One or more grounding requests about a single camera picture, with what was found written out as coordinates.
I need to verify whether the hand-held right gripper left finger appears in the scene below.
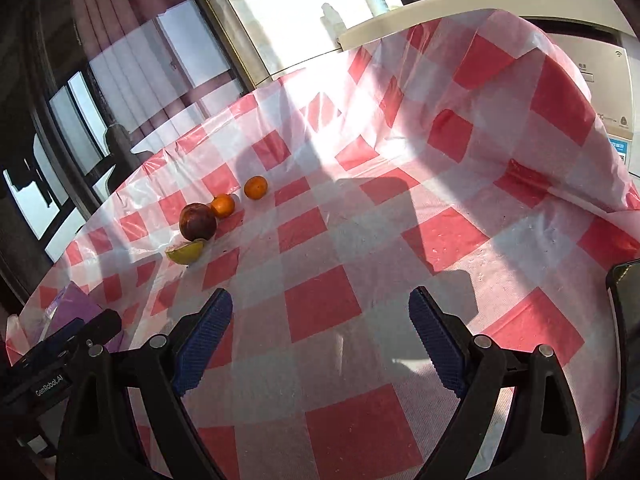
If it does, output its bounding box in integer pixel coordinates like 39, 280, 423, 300
56, 287, 235, 480

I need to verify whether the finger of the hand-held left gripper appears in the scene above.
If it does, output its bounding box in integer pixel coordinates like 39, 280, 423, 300
64, 310, 123, 357
19, 320, 84, 362

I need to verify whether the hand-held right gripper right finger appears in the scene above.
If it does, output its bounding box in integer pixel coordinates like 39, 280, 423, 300
408, 286, 587, 480

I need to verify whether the purple plastic bag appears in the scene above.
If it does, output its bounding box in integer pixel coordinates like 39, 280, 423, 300
39, 281, 126, 356

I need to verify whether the yellow citrus wedge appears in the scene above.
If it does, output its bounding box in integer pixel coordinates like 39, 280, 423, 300
165, 239, 207, 265

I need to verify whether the red apple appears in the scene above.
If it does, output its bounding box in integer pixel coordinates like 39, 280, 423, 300
179, 203, 218, 242

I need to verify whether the red white checkered tablecloth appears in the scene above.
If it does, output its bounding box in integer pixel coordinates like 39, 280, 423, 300
5, 7, 640, 480

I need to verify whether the tangerine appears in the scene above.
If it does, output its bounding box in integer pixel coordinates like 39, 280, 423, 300
244, 175, 269, 201
210, 194, 236, 219

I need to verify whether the dark framed window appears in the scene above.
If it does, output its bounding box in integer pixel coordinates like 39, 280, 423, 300
0, 0, 246, 266

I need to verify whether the white appliance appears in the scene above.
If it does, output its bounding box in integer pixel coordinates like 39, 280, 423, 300
520, 9, 640, 181

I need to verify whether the pink curtain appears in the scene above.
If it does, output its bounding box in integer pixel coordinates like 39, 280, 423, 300
65, 0, 211, 68

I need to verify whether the white counter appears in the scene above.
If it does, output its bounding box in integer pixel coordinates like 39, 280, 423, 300
337, 0, 623, 52

